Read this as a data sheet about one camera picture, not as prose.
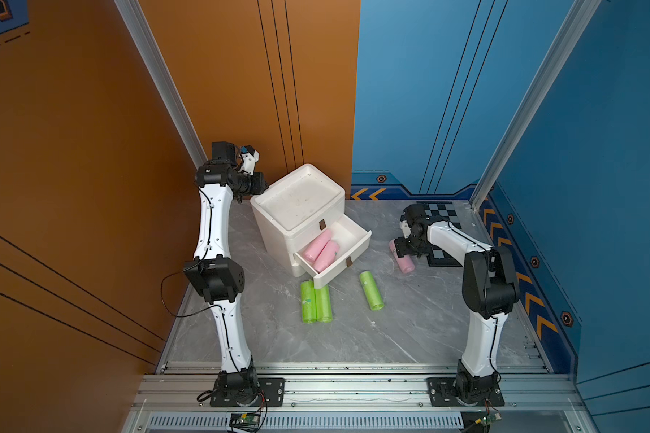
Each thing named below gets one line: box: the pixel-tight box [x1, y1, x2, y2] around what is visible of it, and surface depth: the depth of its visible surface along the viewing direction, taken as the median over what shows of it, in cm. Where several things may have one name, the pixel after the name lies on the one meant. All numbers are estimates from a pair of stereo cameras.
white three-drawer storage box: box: [250, 164, 372, 289], surface depth 90 cm
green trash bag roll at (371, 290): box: [359, 270, 385, 312], surface depth 92 cm
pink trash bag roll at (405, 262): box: [389, 238, 416, 274], surface depth 98 cm
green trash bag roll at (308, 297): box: [300, 279, 317, 324], surface depth 88 cm
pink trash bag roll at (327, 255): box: [314, 239, 341, 272], surface depth 91 cm
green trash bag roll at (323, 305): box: [315, 285, 334, 323], surface depth 89 cm
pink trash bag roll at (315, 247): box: [303, 229, 332, 261], surface depth 92 cm
